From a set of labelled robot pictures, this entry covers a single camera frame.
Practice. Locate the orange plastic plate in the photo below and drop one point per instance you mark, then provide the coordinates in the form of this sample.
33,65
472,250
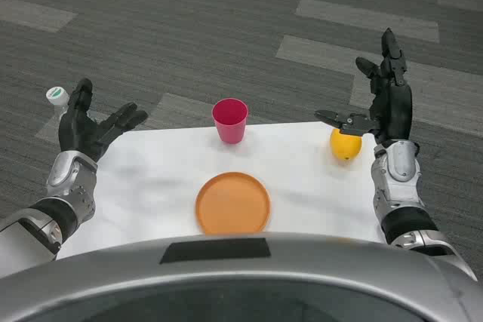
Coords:
232,203

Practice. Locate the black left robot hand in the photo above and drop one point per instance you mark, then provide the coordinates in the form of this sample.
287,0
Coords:
77,129

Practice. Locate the silver robot chest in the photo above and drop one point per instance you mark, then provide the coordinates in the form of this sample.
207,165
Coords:
241,280

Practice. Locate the pink plastic cup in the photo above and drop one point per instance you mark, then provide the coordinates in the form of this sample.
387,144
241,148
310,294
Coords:
229,120

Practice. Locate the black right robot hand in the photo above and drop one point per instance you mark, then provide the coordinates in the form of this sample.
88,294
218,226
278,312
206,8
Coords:
392,107

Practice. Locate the yellow lemon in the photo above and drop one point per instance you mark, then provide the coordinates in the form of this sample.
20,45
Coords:
345,145

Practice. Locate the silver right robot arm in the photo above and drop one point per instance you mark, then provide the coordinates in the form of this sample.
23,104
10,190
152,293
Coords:
403,194

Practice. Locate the white tablecloth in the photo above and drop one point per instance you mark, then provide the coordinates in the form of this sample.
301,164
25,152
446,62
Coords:
226,171

